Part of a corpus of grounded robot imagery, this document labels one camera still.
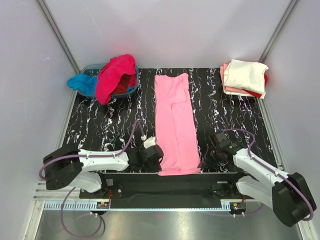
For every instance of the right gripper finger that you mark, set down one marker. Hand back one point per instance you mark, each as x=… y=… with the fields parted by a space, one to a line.
x=213 y=166
x=205 y=162

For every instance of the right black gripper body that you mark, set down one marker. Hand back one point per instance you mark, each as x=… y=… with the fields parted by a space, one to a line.
x=212 y=155

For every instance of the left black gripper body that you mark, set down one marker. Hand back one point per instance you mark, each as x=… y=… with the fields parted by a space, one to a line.
x=155 y=153

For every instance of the light pink t-shirt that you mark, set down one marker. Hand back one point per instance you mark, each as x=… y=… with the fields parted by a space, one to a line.
x=175 y=129

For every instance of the blue plastic basket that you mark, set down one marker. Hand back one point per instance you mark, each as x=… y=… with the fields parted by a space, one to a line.
x=93 y=71

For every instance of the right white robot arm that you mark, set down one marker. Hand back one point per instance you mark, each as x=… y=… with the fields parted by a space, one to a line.
x=287 y=195

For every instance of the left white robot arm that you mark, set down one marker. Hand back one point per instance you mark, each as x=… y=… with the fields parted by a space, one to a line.
x=80 y=168

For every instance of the red folded t-shirt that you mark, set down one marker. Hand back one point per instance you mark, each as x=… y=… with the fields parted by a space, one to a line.
x=260 y=94

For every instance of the white folded t-shirt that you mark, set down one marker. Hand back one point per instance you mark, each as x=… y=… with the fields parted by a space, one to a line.
x=245 y=75

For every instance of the peach folded t-shirt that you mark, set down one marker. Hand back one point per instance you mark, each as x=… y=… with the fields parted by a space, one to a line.
x=231 y=90

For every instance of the dark red t-shirt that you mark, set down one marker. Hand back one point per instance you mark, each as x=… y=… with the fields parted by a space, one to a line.
x=126 y=84

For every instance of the magenta t-shirt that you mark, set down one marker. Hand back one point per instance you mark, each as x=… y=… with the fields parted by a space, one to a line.
x=110 y=75

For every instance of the blue t-shirt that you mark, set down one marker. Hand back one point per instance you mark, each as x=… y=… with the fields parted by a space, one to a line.
x=86 y=84

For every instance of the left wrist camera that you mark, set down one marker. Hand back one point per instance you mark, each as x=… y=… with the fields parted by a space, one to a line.
x=148 y=141

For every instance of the white slotted cable duct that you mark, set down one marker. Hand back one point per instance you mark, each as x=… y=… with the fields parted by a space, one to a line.
x=98 y=206

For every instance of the aluminium front rail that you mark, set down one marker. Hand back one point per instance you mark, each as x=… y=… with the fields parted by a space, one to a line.
x=191 y=202

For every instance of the left aluminium corner post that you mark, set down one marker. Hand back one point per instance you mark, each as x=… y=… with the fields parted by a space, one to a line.
x=56 y=31

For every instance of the aluminium corner post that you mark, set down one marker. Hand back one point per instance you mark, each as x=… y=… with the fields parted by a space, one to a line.
x=56 y=31
x=278 y=29

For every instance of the right aluminium corner post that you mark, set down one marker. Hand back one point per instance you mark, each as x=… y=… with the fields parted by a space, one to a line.
x=278 y=29

